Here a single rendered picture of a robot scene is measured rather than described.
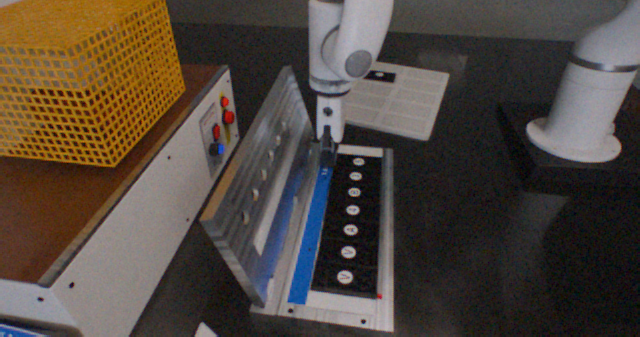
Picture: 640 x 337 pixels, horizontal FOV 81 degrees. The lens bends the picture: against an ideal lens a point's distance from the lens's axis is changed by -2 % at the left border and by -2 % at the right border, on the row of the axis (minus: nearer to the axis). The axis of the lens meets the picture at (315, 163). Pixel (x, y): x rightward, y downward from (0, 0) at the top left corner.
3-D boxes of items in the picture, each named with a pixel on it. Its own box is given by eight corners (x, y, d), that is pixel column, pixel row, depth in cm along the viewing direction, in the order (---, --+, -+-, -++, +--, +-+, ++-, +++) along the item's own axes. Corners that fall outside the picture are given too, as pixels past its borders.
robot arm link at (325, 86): (351, 83, 67) (350, 99, 69) (355, 64, 74) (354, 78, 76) (305, 80, 68) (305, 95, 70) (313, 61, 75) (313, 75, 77)
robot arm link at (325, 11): (363, 79, 68) (343, 59, 75) (369, 3, 60) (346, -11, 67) (319, 85, 66) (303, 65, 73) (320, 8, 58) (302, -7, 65)
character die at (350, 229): (378, 248, 64) (378, 244, 63) (320, 241, 65) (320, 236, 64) (379, 227, 68) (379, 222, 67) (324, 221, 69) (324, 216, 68)
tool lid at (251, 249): (212, 219, 43) (198, 220, 44) (269, 311, 54) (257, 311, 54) (291, 64, 78) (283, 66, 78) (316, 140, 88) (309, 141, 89)
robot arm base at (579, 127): (593, 121, 94) (626, 48, 84) (638, 164, 78) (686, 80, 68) (514, 119, 96) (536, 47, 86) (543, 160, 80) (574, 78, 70)
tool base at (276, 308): (391, 339, 53) (394, 326, 51) (250, 318, 56) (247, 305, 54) (391, 156, 88) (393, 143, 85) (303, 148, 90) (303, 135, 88)
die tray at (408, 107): (427, 141, 93) (428, 137, 92) (325, 118, 101) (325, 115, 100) (449, 76, 122) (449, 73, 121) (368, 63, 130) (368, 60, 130)
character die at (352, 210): (378, 227, 68) (379, 222, 67) (324, 221, 69) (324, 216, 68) (379, 208, 71) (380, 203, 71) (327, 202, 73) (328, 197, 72)
